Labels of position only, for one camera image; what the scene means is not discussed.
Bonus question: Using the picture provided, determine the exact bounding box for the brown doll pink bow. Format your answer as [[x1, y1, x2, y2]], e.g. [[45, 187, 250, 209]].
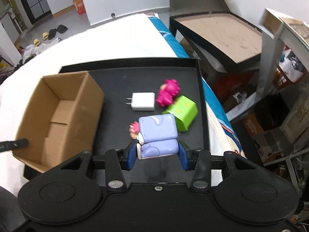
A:
[[129, 122, 139, 139]]

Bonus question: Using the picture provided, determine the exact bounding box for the lavender sofa toy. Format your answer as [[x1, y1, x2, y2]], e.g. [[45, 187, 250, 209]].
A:
[[137, 114, 179, 160]]

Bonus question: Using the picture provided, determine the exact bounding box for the green cube toy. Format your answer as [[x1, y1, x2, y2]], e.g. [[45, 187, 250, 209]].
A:
[[162, 95, 198, 132]]

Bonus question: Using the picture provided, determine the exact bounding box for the brown cardboard box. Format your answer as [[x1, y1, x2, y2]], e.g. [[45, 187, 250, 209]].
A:
[[13, 71, 104, 173]]

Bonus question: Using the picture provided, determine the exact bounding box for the white power adapter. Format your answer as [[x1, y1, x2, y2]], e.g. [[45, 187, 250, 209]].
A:
[[126, 92, 155, 112]]

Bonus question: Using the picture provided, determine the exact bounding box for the pink toy figure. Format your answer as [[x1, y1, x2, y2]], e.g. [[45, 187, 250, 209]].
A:
[[155, 78, 181, 108]]

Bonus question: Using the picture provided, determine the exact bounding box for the black tray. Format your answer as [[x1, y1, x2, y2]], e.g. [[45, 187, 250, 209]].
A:
[[60, 58, 210, 155]]

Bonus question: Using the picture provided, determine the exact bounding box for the yellow slipper pair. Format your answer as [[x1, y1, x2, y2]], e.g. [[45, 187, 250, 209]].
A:
[[32, 31, 50, 47]]

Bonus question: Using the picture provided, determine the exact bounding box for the black side table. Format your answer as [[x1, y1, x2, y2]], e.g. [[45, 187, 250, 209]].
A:
[[170, 12, 262, 71]]

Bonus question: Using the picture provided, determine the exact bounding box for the black slipper pair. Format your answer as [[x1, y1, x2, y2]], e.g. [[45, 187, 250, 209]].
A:
[[48, 25, 68, 40]]

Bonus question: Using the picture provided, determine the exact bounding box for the red plastic basket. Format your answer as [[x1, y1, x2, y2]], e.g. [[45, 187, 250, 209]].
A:
[[272, 65, 307, 90]]

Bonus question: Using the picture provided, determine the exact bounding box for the orange box on floor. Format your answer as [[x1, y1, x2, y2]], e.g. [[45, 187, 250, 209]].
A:
[[73, 0, 86, 15]]

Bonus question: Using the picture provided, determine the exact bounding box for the grey white desk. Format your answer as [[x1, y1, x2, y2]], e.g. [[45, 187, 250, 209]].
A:
[[256, 9, 308, 98]]

